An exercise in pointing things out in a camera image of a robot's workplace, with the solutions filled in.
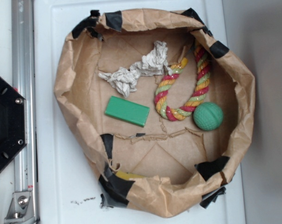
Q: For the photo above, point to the brown paper bag bin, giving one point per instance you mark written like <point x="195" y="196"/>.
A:
<point x="180" y="162"/>

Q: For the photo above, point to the green dimpled rubber ball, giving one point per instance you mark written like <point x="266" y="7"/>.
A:
<point x="208" y="116"/>

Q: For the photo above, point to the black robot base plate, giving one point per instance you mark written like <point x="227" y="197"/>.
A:
<point x="12" y="123"/>

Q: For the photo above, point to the crumpled white paper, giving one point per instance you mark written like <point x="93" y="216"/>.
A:
<point x="155" y="63"/>

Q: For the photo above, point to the metal corner bracket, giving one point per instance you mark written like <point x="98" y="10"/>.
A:
<point x="21" y="208"/>

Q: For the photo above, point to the yellow block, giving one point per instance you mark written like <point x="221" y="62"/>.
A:
<point x="127" y="176"/>

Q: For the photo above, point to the green rectangular block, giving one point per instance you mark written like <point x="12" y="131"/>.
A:
<point x="127" y="111"/>

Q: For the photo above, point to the aluminium extrusion rail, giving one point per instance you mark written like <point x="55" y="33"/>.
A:
<point x="25" y="163"/>

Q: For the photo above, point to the multicoloured twisted rope toy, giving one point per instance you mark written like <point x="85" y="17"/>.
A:
<point x="202" y="86"/>

